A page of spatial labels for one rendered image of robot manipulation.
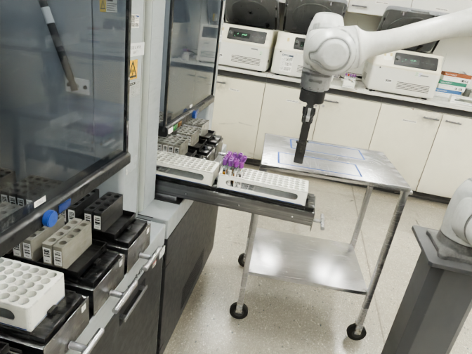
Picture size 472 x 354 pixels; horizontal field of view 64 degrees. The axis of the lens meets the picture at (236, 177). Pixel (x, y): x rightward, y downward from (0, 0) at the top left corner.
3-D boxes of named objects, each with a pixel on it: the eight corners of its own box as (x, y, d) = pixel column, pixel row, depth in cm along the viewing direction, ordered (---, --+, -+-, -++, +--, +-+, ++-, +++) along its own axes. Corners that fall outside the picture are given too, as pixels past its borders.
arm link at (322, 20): (298, 64, 117) (300, 69, 104) (309, 10, 111) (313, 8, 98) (333, 69, 116) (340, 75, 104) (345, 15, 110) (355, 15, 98)
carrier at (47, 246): (75, 239, 89) (74, 217, 87) (83, 241, 89) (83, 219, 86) (43, 267, 78) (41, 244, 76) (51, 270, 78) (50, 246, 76)
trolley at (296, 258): (227, 319, 184) (253, 162, 152) (237, 263, 226) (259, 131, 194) (365, 343, 181) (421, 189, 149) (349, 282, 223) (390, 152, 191)
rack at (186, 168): (128, 172, 131) (128, 155, 129) (140, 162, 140) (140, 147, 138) (211, 189, 127) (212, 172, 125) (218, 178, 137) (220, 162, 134)
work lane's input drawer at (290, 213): (115, 189, 133) (116, 166, 129) (133, 175, 145) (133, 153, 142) (324, 235, 123) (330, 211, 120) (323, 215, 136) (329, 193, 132)
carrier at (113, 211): (116, 212, 102) (116, 192, 100) (123, 213, 102) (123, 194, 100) (93, 234, 92) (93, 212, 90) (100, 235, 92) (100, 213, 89)
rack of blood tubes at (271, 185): (215, 190, 127) (218, 173, 125) (223, 179, 136) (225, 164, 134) (304, 209, 123) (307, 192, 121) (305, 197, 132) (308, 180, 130)
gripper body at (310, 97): (301, 84, 118) (296, 114, 122) (300, 88, 110) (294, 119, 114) (325, 88, 117) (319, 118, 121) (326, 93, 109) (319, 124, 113)
